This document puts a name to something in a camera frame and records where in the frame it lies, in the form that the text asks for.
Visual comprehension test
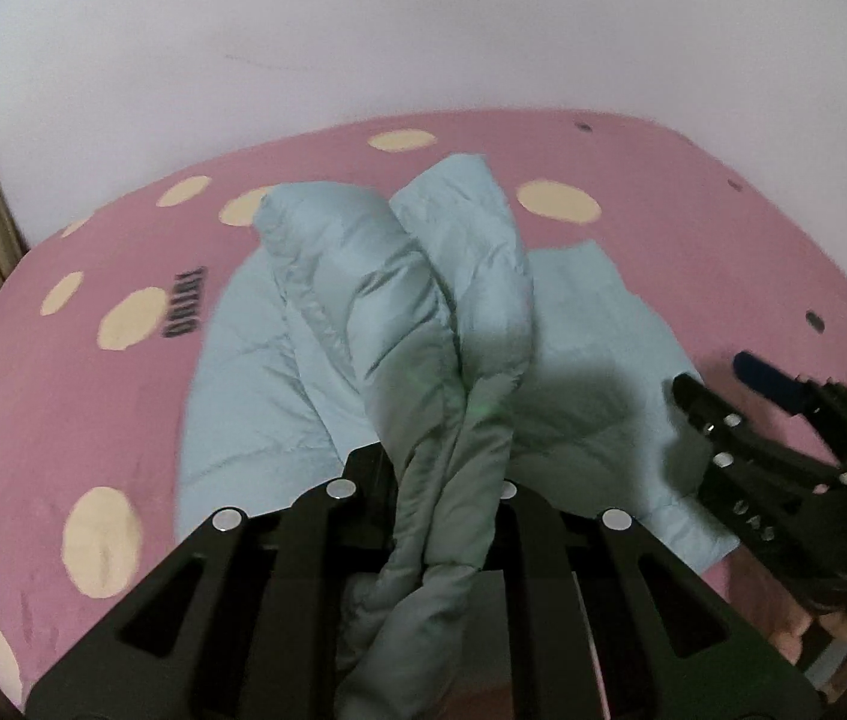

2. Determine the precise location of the light green puffer jacket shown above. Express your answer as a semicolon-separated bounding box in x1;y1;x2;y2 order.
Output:
176;154;736;718

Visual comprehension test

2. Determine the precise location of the person's right hand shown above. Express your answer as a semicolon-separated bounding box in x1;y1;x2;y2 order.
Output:
768;606;847;670

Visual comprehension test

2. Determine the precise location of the pink polka dot bedsheet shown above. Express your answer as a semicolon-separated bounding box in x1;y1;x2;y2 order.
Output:
0;110;847;704

